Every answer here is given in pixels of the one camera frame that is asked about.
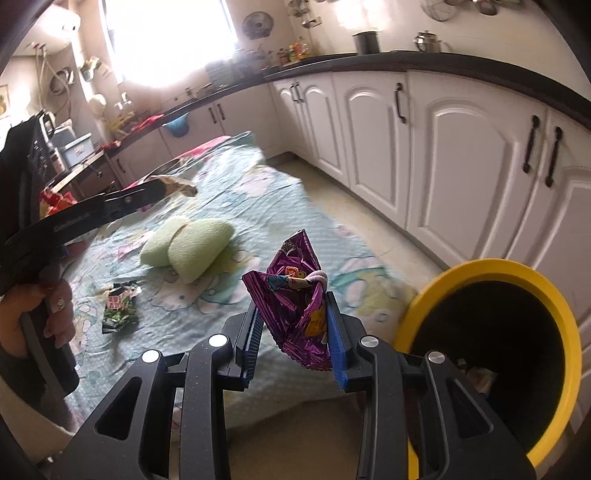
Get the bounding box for white kitchen cabinets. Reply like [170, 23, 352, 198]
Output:
[106, 69, 591, 333]

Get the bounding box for purple foil snack packet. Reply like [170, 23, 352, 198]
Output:
[242, 228, 334, 372]

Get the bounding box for red white wrapper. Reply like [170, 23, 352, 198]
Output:
[39, 191, 77, 217]

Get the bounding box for light green cushion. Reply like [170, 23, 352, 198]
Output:
[140, 218, 190, 267]
[168, 219, 233, 283]

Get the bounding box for small round fan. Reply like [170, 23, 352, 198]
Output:
[242, 11, 269, 38]

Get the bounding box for patterned cloth covered table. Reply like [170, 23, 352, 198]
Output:
[60, 131, 419, 411]

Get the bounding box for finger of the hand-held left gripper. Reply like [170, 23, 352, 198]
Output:
[99, 178, 168, 219]

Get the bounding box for grey plastic storage box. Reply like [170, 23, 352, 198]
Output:
[58, 134, 95, 169]

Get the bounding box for tan snack packet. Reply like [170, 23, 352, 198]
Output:
[150, 174, 199, 199]

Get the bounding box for row of hanging kitchen utensils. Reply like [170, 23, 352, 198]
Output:
[419, 0, 520, 23]

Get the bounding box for green black snack packet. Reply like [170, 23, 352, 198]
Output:
[100, 282, 141, 334]

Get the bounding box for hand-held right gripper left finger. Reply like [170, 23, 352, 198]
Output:
[50, 302, 265, 480]

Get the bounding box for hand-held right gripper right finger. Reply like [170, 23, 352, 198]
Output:
[323, 291, 536, 480]

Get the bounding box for red cloth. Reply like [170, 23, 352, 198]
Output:
[131, 115, 162, 134]

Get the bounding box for dish rack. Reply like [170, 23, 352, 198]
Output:
[205, 60, 241, 84]

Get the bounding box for blue hanging basket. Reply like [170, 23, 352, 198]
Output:
[164, 115, 192, 138]

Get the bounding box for white water heater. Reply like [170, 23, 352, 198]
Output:
[28, 0, 83, 54]

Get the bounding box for window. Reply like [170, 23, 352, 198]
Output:
[104, 0, 241, 86]

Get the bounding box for person's left forearm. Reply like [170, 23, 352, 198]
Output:
[0, 344, 90, 462]

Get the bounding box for black cabinet handle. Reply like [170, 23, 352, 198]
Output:
[545, 127, 563, 188]
[523, 115, 540, 172]
[394, 83, 408, 124]

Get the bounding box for black canister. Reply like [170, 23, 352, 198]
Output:
[353, 31, 382, 55]

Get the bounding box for white crumpled paper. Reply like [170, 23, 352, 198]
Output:
[455, 357, 497, 395]

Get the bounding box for person's left hand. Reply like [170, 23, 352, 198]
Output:
[0, 272, 75, 360]

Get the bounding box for metal teapot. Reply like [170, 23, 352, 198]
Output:
[414, 31, 444, 54]

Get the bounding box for yellow rimmed black bin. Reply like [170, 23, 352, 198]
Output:
[392, 258, 583, 470]

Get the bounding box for group of seasoning bottles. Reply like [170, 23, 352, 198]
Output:
[265, 37, 311, 65]

